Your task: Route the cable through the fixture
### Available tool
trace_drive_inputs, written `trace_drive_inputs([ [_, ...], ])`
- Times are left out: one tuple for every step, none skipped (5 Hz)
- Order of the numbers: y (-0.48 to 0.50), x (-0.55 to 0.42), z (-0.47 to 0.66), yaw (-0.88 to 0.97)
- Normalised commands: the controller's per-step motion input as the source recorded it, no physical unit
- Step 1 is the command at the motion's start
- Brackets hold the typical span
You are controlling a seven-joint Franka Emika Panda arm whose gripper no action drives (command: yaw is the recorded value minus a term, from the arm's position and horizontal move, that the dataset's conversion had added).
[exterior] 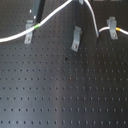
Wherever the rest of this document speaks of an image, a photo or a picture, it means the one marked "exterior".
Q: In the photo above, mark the right grey cable clip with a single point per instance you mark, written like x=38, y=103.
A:
x=112, y=23

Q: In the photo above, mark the middle grey cable clip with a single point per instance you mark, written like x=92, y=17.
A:
x=76, y=38

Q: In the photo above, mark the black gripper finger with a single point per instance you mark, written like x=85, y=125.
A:
x=37, y=10

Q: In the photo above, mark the left grey cable clip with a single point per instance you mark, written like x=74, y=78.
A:
x=28, y=37

